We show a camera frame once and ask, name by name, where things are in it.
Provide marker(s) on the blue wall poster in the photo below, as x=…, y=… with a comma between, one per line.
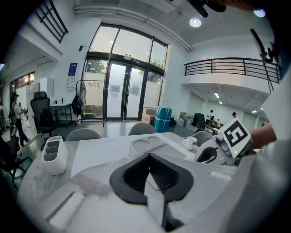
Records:
x=72, y=71

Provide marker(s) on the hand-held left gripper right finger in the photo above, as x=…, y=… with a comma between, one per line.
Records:
x=175, y=179

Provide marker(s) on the black headrest office chair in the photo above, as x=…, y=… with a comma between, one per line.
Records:
x=42, y=113

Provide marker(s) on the white compartment organizer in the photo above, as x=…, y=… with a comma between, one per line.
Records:
x=56, y=161

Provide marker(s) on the black hanging backpack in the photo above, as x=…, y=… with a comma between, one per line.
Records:
x=76, y=105

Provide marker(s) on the grey compartment tray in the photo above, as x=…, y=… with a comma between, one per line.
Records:
x=154, y=143

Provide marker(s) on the black coat rack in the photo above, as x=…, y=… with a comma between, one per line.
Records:
x=104, y=102

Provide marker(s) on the grey shell chair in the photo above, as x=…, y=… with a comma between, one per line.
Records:
x=142, y=129
x=203, y=137
x=83, y=134

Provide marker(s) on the glass double door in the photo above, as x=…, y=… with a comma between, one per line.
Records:
x=123, y=91

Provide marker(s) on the blue wrapped package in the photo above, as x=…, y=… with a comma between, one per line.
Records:
x=162, y=119

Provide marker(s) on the white mug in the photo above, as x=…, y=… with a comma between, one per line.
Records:
x=189, y=143

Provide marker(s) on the black balcony railing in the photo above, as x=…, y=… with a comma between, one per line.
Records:
x=227, y=67

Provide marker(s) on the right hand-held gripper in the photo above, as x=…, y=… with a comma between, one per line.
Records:
x=236, y=136

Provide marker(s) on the grey hanging jacket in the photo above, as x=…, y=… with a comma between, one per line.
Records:
x=83, y=97

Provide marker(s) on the black bag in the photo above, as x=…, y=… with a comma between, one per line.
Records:
x=172, y=122

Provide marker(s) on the cardboard box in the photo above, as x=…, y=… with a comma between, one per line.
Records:
x=147, y=117

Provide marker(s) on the white cabinet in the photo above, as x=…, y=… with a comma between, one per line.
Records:
x=46, y=89

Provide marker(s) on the person's head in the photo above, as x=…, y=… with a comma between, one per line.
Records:
x=236, y=4

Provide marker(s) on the black window railing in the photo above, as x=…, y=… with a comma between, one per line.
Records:
x=52, y=18

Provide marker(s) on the white shelf desk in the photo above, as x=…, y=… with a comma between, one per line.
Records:
x=61, y=113

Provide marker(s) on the round ceiling light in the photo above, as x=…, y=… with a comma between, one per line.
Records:
x=195, y=22

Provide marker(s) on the black head camera mount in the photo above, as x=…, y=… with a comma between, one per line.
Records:
x=204, y=6

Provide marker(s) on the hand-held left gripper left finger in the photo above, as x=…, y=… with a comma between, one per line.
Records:
x=127, y=179

